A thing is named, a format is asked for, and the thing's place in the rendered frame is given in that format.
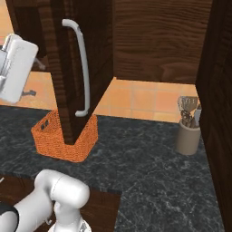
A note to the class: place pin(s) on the white spatula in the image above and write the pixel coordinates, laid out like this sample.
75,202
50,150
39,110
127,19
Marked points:
197,116

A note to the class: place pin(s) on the brown wooden wall cabinet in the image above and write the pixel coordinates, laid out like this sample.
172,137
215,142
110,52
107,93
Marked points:
160,39

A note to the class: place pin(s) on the metal slotted spatula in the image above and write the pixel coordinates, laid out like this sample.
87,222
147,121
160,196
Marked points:
187,103

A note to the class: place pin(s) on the dark wood cabinet door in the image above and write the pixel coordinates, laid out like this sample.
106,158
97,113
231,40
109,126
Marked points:
96,45
216,105

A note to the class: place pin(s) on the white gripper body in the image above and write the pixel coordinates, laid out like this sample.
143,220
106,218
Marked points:
18,66

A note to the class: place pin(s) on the brown wooden spoon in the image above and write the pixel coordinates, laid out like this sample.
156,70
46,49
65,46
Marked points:
185,118

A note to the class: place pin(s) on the orange woven basket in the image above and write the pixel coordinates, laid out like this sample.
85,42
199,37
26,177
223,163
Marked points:
50,142

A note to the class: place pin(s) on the dark wood base cabinet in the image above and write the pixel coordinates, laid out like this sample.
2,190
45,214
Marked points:
102,208

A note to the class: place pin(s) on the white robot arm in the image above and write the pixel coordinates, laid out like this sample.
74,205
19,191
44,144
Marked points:
60,193

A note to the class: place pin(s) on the beige utensil holder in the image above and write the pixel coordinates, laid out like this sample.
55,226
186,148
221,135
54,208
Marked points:
187,140

